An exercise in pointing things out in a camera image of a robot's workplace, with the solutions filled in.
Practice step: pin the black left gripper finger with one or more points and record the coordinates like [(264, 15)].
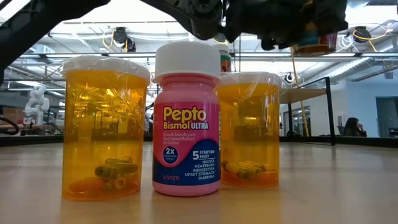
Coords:
[(326, 15)]

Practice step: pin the brown bottle yellow cap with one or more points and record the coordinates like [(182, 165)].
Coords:
[(314, 46)]

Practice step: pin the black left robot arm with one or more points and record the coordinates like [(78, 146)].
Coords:
[(31, 34)]

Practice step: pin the wooden shelf black legs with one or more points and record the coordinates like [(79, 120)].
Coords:
[(301, 95)]

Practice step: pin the person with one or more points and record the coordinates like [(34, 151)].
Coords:
[(351, 129)]

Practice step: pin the pink Pepto Bismol bottle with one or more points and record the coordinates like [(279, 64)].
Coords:
[(186, 124)]

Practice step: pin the black aluminium frame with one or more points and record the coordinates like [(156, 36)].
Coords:
[(31, 140), (357, 141)]

